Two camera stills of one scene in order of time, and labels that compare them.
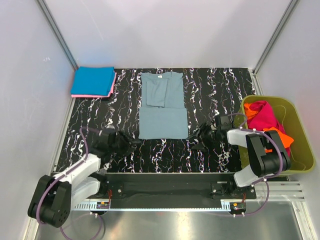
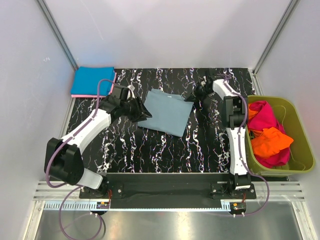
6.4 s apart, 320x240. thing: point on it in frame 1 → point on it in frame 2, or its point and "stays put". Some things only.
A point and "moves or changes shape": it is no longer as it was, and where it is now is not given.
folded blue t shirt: x=98 y=81 stays put
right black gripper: x=201 y=146 → x=192 y=98
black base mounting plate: x=169 y=186 stays put
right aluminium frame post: x=270 y=43 stays put
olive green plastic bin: x=291 y=120 stays put
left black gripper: x=127 y=144 → x=140 y=109
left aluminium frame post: x=46 y=13 stays put
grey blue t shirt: x=162 y=115 moves or changes shape
